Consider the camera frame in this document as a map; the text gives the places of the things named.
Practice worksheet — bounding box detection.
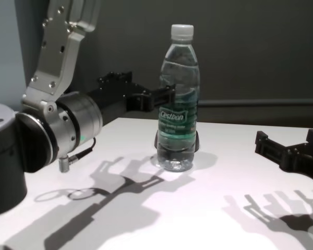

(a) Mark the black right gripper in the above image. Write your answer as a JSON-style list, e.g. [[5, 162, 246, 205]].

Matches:
[[255, 128, 313, 188]]

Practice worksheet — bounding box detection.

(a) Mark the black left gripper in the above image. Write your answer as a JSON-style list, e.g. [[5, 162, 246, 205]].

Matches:
[[85, 70, 177, 125]]

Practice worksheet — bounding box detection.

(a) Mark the clear water bottle green label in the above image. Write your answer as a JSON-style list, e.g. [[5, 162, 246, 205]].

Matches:
[[156, 23, 201, 172]]

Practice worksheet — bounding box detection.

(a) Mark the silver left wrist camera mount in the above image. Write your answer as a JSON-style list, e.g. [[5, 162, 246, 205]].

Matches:
[[22, 0, 100, 115]]

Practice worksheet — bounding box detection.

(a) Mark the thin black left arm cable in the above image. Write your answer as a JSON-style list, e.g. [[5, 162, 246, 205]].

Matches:
[[58, 137, 97, 173]]

